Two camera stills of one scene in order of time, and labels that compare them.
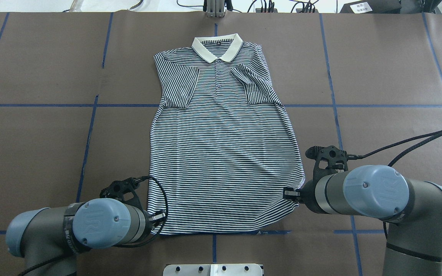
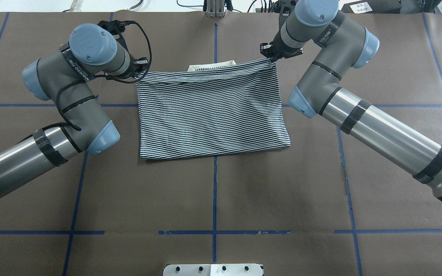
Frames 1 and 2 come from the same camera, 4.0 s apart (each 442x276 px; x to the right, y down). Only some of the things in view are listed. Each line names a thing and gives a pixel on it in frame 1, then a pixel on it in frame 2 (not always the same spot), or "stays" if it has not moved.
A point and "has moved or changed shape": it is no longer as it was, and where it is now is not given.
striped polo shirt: [223, 151] has moved or changed shape
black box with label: [373, 6] stays
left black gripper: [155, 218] to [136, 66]
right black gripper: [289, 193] to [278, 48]
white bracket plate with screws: [213, 270] stays
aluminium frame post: [215, 8] stays
